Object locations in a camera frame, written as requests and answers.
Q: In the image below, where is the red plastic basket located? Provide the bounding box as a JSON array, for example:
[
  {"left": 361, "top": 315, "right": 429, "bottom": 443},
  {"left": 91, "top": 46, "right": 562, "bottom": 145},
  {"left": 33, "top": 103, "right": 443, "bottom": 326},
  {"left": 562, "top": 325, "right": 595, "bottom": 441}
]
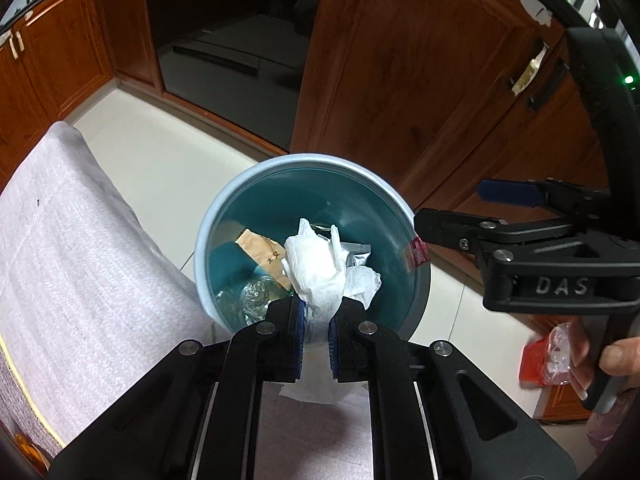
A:
[{"left": 520, "top": 337, "right": 577, "bottom": 387}]

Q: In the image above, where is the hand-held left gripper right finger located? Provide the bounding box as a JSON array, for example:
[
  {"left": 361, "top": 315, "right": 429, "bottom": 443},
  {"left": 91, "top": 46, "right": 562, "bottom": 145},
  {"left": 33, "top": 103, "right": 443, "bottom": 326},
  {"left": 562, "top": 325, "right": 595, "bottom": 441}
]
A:
[{"left": 327, "top": 299, "right": 577, "bottom": 480}]

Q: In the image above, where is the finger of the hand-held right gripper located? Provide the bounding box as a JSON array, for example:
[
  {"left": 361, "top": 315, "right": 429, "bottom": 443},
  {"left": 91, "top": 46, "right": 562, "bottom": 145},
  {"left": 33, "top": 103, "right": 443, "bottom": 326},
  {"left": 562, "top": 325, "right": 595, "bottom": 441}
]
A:
[
  {"left": 476, "top": 177, "right": 609, "bottom": 222},
  {"left": 414, "top": 207, "right": 592, "bottom": 262}
]

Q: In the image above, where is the grey striped tablecloth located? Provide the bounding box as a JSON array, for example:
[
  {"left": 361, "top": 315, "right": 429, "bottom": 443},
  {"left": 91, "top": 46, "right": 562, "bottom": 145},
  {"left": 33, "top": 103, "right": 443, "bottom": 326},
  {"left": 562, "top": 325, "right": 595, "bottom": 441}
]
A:
[{"left": 0, "top": 121, "right": 222, "bottom": 462}]

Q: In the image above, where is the brown paper bag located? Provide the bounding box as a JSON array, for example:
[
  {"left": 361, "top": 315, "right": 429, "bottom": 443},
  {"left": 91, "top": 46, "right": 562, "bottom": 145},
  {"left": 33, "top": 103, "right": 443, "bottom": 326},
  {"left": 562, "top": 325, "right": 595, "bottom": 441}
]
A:
[{"left": 234, "top": 228, "right": 294, "bottom": 292}]

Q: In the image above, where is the large wooden cabinet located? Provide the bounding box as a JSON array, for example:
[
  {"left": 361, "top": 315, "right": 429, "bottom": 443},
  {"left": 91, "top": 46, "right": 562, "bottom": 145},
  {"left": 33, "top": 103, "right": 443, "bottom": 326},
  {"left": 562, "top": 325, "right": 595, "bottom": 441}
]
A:
[{"left": 289, "top": 0, "right": 640, "bottom": 422}]

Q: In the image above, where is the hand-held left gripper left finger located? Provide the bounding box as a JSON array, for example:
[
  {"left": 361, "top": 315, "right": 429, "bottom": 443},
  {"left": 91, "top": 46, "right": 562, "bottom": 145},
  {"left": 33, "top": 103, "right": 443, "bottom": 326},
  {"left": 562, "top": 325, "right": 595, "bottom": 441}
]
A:
[{"left": 47, "top": 297, "right": 307, "bottom": 480}]

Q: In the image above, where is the narrow wooden cabinet door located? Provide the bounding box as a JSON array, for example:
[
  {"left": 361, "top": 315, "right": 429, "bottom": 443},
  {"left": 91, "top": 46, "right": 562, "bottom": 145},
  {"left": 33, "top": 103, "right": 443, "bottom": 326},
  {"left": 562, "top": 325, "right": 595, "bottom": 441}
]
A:
[{"left": 92, "top": 0, "right": 162, "bottom": 97}]

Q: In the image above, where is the clear plastic water bottle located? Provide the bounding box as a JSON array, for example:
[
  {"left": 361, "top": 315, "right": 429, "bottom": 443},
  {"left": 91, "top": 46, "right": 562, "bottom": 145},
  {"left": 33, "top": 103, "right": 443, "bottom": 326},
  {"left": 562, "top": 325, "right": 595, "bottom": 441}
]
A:
[{"left": 215, "top": 274, "right": 282, "bottom": 327}]

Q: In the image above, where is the wooden cabinet with drawers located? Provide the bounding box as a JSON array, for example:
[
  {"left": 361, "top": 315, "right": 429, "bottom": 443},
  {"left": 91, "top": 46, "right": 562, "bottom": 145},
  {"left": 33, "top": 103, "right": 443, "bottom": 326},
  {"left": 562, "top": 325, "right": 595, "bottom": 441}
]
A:
[{"left": 0, "top": 0, "right": 117, "bottom": 182}]

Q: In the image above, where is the white tissue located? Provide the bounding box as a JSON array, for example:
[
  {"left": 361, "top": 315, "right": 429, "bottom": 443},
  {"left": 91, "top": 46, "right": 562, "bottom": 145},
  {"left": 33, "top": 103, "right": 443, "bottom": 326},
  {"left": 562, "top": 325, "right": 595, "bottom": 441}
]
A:
[{"left": 277, "top": 217, "right": 384, "bottom": 407}]

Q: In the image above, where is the silver green snack bag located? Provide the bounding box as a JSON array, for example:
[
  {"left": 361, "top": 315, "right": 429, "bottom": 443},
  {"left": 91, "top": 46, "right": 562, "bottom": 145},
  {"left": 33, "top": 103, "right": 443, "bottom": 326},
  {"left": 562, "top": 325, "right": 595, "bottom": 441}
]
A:
[{"left": 310, "top": 222, "right": 374, "bottom": 272}]

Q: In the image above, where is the person's right hand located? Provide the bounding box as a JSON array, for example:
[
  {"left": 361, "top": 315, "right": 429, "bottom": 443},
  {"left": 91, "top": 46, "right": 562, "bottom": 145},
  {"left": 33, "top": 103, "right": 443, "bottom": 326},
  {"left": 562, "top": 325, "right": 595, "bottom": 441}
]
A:
[{"left": 569, "top": 319, "right": 640, "bottom": 402}]

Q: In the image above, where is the black built-in oven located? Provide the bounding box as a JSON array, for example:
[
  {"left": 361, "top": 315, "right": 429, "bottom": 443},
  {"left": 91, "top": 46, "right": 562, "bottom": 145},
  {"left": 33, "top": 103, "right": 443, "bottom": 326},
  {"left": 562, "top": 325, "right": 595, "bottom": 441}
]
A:
[{"left": 144, "top": 0, "right": 330, "bottom": 155}]

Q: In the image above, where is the grey bin with teal liner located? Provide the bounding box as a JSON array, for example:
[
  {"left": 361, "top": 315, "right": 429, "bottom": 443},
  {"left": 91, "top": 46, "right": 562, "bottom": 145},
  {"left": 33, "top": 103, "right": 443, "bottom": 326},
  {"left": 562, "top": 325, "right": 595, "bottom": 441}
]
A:
[{"left": 192, "top": 153, "right": 434, "bottom": 357}]

